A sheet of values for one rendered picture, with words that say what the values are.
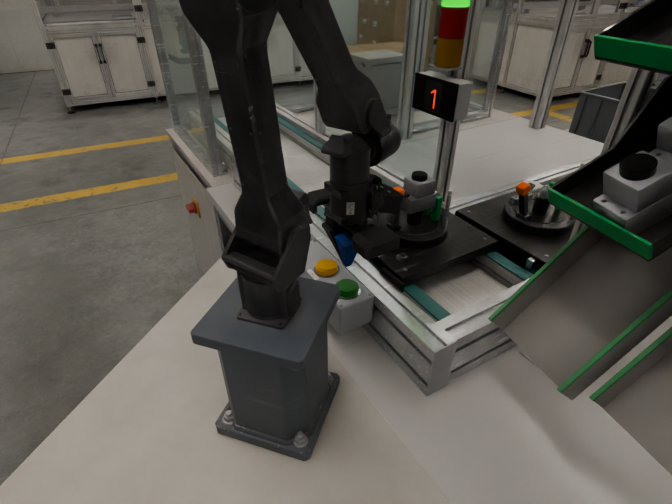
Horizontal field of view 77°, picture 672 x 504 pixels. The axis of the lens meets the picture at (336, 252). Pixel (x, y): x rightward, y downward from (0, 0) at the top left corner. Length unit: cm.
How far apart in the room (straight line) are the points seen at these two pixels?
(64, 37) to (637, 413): 569
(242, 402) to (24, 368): 175
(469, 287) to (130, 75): 535
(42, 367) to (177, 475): 163
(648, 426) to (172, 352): 69
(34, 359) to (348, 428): 181
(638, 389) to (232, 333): 48
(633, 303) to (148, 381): 71
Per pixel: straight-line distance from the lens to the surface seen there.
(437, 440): 68
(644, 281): 64
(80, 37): 580
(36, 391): 216
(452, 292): 83
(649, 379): 62
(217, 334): 53
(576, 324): 64
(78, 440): 76
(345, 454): 66
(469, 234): 90
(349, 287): 72
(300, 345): 51
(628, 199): 50
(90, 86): 588
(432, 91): 92
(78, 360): 220
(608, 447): 76
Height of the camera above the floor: 143
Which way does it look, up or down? 34 degrees down
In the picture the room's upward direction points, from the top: straight up
